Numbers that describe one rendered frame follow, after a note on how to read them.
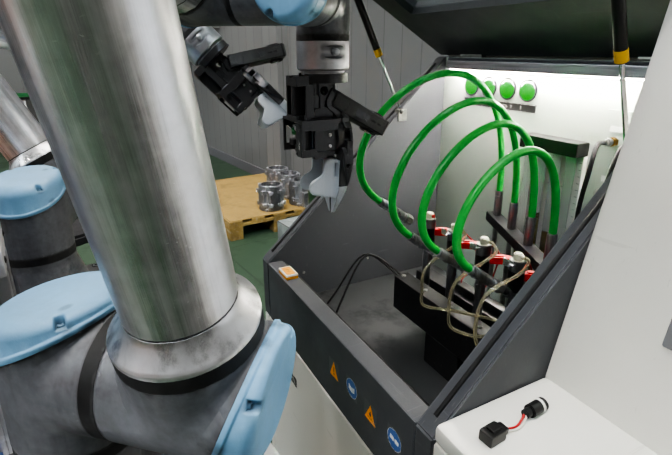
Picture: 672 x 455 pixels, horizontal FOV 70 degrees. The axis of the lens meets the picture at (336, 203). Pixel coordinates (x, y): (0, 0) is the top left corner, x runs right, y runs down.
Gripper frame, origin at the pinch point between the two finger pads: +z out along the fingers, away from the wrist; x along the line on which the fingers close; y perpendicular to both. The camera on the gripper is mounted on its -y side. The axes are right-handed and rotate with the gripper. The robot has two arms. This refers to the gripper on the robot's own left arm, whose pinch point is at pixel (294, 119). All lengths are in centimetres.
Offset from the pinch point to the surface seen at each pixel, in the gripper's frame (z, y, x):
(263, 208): 54, 13, -307
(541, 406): 49, 13, 42
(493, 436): 42, 20, 45
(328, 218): 26.1, 7.5, -26.5
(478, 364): 40, 14, 37
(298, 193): 69, -17, -311
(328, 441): 51, 45, 1
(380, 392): 38, 28, 25
